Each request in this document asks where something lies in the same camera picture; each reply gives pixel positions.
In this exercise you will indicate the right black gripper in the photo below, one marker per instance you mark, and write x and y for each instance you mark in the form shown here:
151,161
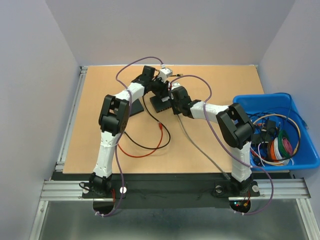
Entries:
175,110

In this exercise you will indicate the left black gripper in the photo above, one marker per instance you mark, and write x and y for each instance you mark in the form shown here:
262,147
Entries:
164,90

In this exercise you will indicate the black network switch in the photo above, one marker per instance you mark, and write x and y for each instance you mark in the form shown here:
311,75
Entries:
160,104

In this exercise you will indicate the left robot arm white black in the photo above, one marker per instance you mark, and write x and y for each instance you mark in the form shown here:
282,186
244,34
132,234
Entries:
113,120

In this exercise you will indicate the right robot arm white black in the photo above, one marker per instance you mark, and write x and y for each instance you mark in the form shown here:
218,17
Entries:
235,126

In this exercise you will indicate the black flat plate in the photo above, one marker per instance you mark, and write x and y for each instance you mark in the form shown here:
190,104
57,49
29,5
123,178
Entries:
136,108

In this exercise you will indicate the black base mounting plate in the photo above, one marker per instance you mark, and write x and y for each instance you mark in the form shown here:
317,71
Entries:
171,191

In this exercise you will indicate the blue plastic bin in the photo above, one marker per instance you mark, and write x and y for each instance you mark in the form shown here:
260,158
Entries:
281,140

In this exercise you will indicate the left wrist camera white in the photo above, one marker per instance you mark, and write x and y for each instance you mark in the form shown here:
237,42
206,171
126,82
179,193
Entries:
164,73

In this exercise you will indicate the aluminium frame rail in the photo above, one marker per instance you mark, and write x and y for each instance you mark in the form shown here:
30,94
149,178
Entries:
65,187

